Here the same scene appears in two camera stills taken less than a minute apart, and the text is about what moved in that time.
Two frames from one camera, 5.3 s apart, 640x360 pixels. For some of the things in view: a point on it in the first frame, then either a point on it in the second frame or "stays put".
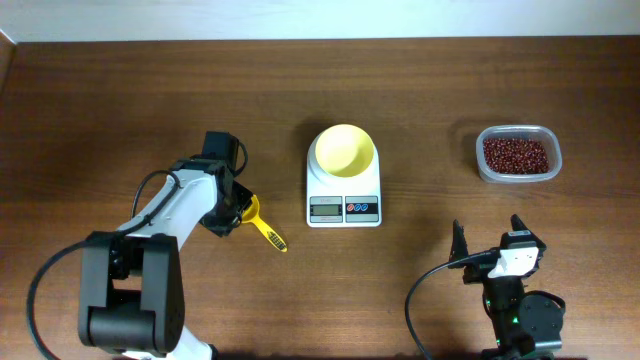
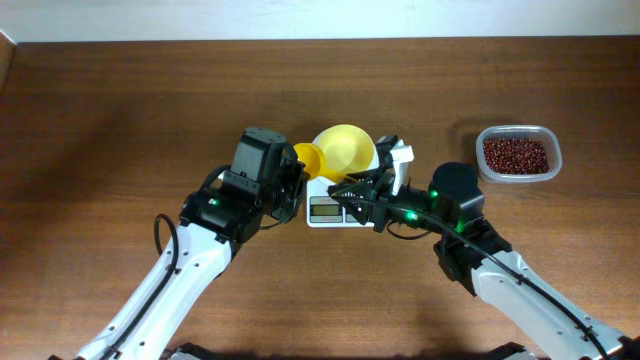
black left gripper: (227, 220) to (291, 181)
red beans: (516, 155) stays put
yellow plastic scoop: (252, 216) to (315, 164)
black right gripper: (480, 270) to (378, 185)
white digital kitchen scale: (343, 202) stays put
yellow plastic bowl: (344, 150) stays put
